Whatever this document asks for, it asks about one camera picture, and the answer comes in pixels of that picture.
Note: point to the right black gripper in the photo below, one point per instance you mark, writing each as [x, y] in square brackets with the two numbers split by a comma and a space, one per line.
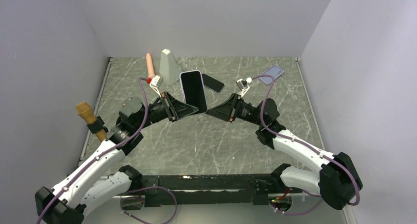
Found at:
[225, 110]

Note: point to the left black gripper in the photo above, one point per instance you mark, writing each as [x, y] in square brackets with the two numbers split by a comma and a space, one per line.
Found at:
[177, 109]

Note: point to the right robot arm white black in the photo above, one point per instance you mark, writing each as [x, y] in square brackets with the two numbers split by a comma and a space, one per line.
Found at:
[331, 176]

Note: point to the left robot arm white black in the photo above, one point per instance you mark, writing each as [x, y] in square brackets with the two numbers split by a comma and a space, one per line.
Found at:
[134, 115]

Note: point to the grey trapezoid block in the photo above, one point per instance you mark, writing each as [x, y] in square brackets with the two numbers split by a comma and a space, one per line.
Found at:
[169, 69]

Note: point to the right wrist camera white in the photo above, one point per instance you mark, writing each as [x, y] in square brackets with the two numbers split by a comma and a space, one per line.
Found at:
[243, 85]

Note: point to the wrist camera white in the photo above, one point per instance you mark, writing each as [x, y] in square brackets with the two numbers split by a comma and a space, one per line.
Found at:
[243, 85]
[154, 83]

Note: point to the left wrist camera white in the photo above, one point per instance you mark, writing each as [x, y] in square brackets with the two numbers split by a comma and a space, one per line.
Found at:
[154, 83]

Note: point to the pink cylindrical handle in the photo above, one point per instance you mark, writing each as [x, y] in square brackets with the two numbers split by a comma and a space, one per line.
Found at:
[150, 68]

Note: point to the wooden handle tool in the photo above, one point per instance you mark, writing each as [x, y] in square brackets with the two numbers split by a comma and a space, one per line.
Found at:
[94, 123]

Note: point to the aluminium frame rail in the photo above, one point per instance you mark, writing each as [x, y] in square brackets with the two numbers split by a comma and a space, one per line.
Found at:
[124, 181]

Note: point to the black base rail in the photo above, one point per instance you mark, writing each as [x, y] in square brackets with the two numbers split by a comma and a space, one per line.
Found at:
[257, 189]

